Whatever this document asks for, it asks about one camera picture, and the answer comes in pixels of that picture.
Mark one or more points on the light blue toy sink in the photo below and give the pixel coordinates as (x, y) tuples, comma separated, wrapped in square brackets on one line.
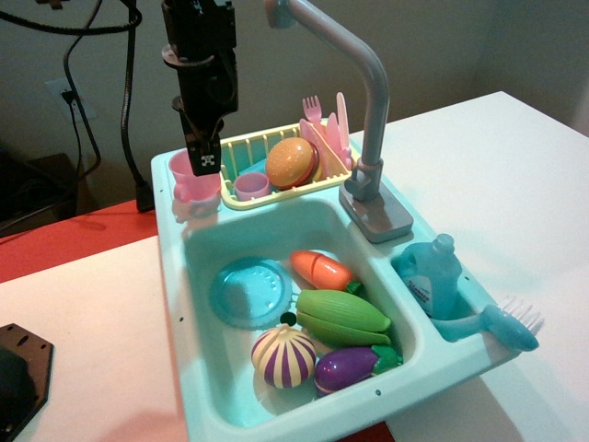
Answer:
[(224, 399)]

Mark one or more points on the blue toy plate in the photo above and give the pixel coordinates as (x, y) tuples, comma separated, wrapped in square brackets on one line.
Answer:
[(251, 293)]

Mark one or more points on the grey toy faucet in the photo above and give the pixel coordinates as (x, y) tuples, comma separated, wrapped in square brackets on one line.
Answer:
[(370, 204)]

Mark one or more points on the blue toy dish brush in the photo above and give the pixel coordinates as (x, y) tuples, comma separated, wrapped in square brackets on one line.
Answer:
[(512, 323)]

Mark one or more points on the pink toy fork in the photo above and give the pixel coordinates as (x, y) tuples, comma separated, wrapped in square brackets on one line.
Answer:
[(312, 110)]

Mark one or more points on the small pink toy cup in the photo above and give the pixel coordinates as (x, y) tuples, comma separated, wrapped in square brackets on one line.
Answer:
[(251, 185)]

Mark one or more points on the toy hamburger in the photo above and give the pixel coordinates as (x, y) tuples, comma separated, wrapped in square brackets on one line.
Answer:
[(293, 162)]

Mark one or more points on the blue toy soap bottle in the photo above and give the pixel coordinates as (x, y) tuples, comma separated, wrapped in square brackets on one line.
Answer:
[(430, 270)]

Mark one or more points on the yellow dish rack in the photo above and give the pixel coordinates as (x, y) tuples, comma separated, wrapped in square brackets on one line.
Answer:
[(247, 153)]

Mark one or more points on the purple striped toy onion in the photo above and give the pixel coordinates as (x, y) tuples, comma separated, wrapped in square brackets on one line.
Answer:
[(284, 357)]

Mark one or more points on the white wall outlet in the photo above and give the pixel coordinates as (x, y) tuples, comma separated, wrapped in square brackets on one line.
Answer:
[(63, 95)]

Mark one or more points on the pink toy knife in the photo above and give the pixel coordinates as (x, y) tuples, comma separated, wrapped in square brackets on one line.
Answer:
[(342, 120)]

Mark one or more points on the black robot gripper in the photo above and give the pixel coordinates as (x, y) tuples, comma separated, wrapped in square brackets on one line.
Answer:
[(201, 39)]

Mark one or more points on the green toy corn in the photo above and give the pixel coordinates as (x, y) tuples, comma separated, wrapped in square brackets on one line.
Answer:
[(341, 319)]

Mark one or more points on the purple toy eggplant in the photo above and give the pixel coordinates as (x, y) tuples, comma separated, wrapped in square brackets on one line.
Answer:
[(342, 368)]

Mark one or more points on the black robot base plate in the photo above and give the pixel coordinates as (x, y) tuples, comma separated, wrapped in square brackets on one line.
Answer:
[(26, 368)]

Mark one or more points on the orange toy carrot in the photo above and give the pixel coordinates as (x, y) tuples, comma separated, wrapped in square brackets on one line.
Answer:
[(323, 272)]

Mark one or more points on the pink toy cup with handle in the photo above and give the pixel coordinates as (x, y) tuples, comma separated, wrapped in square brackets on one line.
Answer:
[(189, 187)]

